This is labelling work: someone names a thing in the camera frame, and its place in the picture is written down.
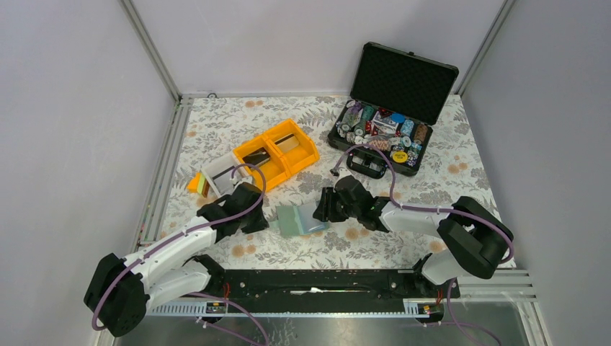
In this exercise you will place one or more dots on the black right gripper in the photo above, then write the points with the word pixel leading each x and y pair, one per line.
pixel 323 210

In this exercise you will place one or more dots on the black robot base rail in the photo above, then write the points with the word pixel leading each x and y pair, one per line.
pixel 322 291

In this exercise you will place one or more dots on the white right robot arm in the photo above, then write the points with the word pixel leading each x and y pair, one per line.
pixel 476 241

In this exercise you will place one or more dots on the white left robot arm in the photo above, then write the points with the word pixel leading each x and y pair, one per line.
pixel 124 289

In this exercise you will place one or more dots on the yellow big blind chip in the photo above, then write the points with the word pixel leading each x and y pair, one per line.
pixel 399 156

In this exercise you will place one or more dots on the orange poker chip stack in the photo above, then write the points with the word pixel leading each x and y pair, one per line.
pixel 382 144

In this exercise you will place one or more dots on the yellow double storage bin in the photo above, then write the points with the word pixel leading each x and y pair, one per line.
pixel 281 166

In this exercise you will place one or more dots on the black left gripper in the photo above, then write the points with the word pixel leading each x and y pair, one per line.
pixel 260 224

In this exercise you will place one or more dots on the white storage bin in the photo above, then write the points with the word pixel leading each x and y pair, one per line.
pixel 221 174

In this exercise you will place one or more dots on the card in yellow bin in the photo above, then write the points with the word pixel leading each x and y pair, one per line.
pixel 288 143

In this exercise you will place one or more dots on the black poker chip case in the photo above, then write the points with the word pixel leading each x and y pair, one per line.
pixel 395 95

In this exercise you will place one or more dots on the dark card in bin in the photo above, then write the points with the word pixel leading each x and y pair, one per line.
pixel 258 157

